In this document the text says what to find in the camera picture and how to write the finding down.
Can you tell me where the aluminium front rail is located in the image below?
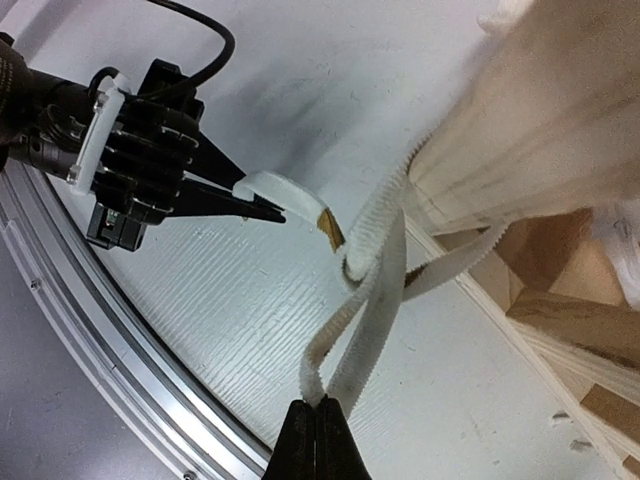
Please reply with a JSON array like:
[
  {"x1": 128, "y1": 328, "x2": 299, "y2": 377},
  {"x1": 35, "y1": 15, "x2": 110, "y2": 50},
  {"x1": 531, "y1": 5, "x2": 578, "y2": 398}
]
[{"x1": 1, "y1": 164, "x2": 268, "y2": 479}]

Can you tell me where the bear print cushion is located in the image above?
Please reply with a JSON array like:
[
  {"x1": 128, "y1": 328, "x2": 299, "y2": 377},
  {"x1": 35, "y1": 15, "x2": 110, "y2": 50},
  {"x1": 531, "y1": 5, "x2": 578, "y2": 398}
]
[{"x1": 232, "y1": 137, "x2": 507, "y2": 416}]

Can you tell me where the wooden pet bed frame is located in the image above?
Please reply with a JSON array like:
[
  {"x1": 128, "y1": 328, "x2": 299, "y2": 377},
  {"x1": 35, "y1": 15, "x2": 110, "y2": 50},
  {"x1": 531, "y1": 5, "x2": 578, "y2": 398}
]
[{"x1": 407, "y1": 1, "x2": 639, "y2": 479}]

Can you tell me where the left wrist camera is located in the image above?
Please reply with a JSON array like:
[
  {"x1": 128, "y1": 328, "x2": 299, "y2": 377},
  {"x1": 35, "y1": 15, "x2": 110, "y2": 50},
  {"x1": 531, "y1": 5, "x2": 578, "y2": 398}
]
[{"x1": 67, "y1": 73, "x2": 130, "y2": 195}]

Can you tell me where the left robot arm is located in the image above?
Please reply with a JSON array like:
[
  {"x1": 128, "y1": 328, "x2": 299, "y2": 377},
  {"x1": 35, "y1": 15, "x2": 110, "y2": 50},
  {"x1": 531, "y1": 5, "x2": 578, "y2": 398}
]
[{"x1": 1, "y1": 1, "x2": 284, "y2": 251}]

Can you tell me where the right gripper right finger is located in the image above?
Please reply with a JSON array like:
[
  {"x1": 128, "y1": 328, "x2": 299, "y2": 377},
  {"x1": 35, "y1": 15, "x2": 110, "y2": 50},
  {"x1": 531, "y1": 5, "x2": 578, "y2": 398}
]
[{"x1": 315, "y1": 396, "x2": 372, "y2": 480}]

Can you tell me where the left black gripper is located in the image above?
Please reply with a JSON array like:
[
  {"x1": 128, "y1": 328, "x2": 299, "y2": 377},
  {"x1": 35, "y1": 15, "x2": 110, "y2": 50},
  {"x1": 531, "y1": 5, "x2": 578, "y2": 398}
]
[{"x1": 86, "y1": 59, "x2": 286, "y2": 251}]

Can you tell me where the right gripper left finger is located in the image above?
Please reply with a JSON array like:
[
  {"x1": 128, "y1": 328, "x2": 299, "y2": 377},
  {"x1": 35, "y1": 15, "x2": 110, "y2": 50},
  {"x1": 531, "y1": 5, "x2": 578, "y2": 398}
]
[{"x1": 263, "y1": 400, "x2": 316, "y2": 480}]

